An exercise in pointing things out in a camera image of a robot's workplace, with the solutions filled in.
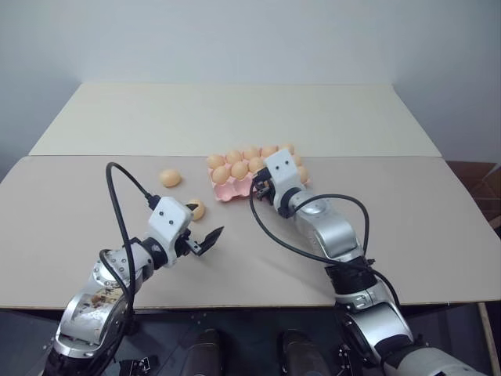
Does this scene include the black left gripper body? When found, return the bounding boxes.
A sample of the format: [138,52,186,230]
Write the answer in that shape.
[174,228,201,259]

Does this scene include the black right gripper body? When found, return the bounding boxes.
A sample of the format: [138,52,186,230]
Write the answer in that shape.
[255,180,276,206]

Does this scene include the loose tan egg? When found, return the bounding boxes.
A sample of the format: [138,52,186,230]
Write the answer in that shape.
[186,198,207,222]
[158,168,183,189]

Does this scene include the pink egg carton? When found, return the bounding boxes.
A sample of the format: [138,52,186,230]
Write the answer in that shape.
[206,143,312,203]

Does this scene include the brown cardboard box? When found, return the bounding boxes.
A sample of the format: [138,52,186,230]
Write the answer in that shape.
[445,160,501,232]

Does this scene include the wooden strip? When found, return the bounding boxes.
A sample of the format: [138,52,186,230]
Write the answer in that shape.
[476,302,501,376]

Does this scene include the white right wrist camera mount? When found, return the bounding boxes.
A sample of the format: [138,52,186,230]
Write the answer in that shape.
[264,147,305,209]

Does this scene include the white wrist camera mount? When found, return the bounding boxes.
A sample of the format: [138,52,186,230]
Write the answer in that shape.
[264,147,305,209]
[147,197,190,269]

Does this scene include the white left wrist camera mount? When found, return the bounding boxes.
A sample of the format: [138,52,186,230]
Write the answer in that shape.
[147,197,190,269]

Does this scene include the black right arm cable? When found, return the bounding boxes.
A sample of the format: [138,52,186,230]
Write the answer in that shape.
[249,186,402,314]

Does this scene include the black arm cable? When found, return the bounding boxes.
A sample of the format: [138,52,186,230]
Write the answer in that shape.
[97,161,162,353]
[249,186,402,314]

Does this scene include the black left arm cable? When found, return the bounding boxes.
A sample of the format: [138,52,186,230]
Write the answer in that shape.
[97,161,162,353]

